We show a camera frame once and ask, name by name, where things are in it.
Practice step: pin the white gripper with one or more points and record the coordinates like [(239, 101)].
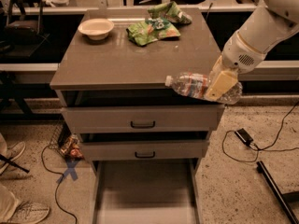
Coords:
[(240, 55)]

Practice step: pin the clear plastic water bottle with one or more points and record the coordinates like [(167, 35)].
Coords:
[(194, 85)]

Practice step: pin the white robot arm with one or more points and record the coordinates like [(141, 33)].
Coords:
[(270, 23)]

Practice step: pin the grey drawer cabinet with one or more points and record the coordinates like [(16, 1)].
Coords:
[(116, 72)]

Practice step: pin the open bottom drawer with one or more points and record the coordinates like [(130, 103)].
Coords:
[(146, 192)]

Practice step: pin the black power adapter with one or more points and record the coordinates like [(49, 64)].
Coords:
[(244, 136)]

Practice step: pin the green chip bag rear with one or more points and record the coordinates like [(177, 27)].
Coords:
[(170, 11)]

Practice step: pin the green chip bag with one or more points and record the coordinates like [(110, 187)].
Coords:
[(170, 11), (148, 31)]

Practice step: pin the green chip bag front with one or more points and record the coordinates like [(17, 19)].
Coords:
[(148, 31)]

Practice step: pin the black metal stand leg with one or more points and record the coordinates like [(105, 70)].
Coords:
[(284, 199)]

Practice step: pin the white bowl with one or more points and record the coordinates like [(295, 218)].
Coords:
[(96, 29)]

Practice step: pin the snack bag on floor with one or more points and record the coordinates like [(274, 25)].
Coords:
[(70, 148)]

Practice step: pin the blue tape cross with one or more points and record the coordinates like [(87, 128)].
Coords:
[(70, 170)]

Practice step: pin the black chair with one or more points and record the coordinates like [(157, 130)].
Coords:
[(23, 32)]

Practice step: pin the white sneaker upper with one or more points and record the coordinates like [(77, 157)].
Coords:
[(11, 153)]

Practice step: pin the white sneaker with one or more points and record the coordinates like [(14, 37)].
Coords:
[(11, 153), (29, 213)]

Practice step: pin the black stick left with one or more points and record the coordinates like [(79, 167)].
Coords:
[(8, 162)]

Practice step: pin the white sneaker lower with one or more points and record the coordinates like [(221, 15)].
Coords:
[(29, 213)]

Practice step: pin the middle drawer black handle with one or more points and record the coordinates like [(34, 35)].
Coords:
[(139, 150)]

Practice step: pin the drawer black handle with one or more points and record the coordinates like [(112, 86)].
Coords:
[(143, 119), (139, 150)]

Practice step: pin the top drawer black handle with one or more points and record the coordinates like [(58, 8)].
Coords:
[(143, 119)]

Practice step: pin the wire basket on floor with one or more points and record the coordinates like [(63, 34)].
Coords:
[(59, 136)]

